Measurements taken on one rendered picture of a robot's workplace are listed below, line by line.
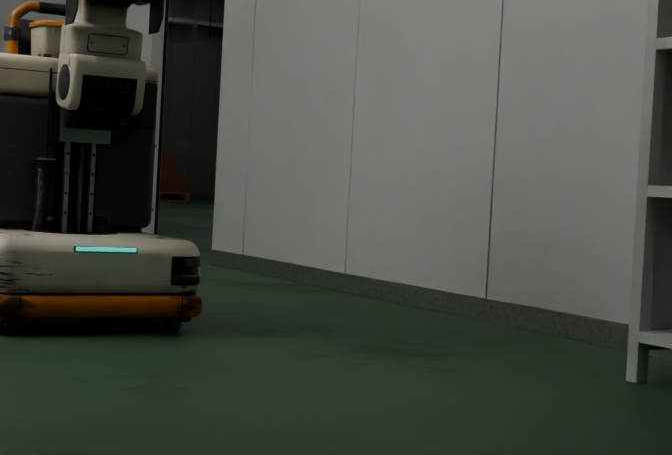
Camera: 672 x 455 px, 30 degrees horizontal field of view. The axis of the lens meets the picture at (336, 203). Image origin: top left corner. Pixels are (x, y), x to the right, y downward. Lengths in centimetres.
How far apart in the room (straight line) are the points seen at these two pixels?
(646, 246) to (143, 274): 143
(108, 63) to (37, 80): 32
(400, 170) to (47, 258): 191
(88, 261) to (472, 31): 183
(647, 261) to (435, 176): 167
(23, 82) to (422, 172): 174
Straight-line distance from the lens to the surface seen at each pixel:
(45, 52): 399
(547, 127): 436
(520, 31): 452
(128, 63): 371
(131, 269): 369
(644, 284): 336
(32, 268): 360
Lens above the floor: 49
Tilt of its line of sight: 1 degrees down
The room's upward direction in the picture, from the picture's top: 3 degrees clockwise
